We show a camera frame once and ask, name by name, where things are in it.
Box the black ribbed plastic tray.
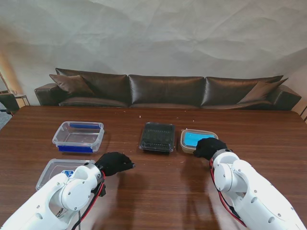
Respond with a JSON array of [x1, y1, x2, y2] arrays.
[[140, 123, 175, 153]]

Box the clear lid with blue label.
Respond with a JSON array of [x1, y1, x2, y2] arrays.
[[35, 158, 96, 191]]

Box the clear lid with blue insert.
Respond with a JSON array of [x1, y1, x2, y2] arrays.
[[180, 129, 219, 148]]

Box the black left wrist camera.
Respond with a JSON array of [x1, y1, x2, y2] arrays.
[[94, 183, 107, 198]]

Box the thin clear plastic tray lid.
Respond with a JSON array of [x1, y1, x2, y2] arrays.
[[139, 122, 176, 153]]

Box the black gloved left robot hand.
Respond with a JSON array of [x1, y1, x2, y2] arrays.
[[95, 152, 136, 177]]

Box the small side table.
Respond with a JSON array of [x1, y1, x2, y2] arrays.
[[13, 90, 31, 106]]

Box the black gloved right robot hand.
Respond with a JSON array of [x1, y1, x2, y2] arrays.
[[193, 138, 228, 161]]

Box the clear container with blue clips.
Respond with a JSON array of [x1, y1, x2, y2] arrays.
[[52, 121, 104, 153]]

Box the kraft paper food container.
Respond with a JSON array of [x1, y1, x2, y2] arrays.
[[180, 141, 200, 154]]

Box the dark brown leather sofa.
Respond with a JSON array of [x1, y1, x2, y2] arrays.
[[34, 68, 302, 111]]

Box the red black arm cables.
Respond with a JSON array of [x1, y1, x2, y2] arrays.
[[57, 171, 106, 230], [210, 158, 248, 228]]

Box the brown leather cushion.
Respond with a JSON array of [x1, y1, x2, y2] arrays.
[[237, 78, 289, 104], [49, 74, 96, 98]]

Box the black office chair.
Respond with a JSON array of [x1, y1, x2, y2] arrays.
[[0, 92, 20, 115]]

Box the red black left arm cables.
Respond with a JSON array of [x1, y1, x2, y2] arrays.
[[57, 171, 106, 230]]

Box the red black right arm cables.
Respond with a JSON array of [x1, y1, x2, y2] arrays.
[[210, 158, 248, 228]]

